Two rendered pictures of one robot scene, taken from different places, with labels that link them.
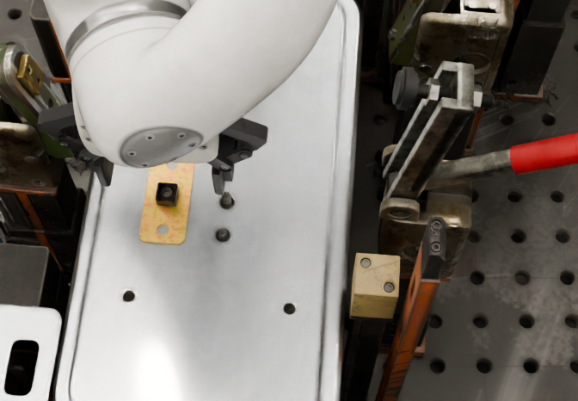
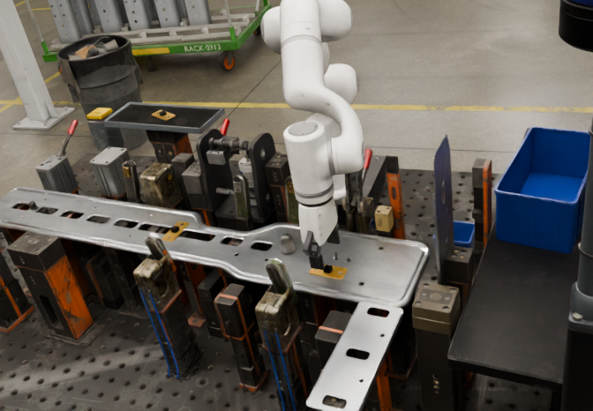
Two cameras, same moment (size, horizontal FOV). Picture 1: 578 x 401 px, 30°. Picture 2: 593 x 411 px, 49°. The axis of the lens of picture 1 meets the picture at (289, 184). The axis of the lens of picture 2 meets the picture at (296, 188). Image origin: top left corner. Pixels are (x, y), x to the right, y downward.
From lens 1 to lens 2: 117 cm
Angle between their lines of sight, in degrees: 51
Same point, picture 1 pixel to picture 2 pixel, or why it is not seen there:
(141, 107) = (358, 138)
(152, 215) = (334, 274)
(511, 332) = not seen: hidden behind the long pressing
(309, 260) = (365, 242)
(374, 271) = (382, 210)
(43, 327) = (364, 305)
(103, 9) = (326, 142)
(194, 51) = (353, 118)
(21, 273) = (338, 317)
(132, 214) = (330, 280)
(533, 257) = not seen: hidden behind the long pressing
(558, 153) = (368, 154)
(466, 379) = not seen: hidden behind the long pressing
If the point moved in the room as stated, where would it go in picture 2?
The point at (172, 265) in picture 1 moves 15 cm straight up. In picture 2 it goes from (354, 272) to (346, 218)
